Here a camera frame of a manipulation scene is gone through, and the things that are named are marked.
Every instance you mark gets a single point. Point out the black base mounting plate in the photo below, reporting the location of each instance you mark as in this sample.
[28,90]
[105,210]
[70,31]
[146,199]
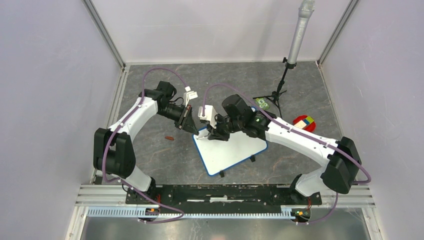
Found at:
[228,198]

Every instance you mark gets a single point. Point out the black microphone tripod stand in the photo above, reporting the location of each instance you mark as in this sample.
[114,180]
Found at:
[274,97]

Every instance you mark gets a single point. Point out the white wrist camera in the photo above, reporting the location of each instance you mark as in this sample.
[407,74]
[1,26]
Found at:
[189,95]
[208,113]

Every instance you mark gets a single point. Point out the silver microphone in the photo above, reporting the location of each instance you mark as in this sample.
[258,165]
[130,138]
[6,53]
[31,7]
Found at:
[305,12]

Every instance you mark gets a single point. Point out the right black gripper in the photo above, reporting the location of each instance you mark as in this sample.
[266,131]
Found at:
[216,134]

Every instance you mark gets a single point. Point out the aluminium slotted cable rail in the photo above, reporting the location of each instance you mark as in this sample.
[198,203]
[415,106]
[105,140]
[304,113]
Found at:
[147,213]

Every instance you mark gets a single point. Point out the green owl number toy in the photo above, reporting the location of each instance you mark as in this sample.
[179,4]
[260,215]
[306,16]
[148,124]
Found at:
[261,102]

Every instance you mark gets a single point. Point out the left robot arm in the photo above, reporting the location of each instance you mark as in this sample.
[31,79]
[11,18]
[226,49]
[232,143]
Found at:
[113,151]

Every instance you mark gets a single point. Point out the red plate with blocks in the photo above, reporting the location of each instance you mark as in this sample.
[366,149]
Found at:
[305,122]

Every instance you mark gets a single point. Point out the white marker pen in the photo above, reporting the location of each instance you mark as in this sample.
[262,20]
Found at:
[203,137]

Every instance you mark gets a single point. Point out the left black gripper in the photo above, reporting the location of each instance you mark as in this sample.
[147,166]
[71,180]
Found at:
[186,122]

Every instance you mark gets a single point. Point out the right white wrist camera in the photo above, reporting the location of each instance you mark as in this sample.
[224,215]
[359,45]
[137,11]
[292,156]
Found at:
[208,113]

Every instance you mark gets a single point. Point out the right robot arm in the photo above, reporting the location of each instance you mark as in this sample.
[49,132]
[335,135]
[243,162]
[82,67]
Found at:
[339,160]

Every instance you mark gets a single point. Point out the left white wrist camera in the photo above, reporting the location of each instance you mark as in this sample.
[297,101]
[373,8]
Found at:
[189,95]

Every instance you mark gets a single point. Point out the blue framed whiteboard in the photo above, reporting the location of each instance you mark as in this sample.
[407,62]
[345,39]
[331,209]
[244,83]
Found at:
[218,156]

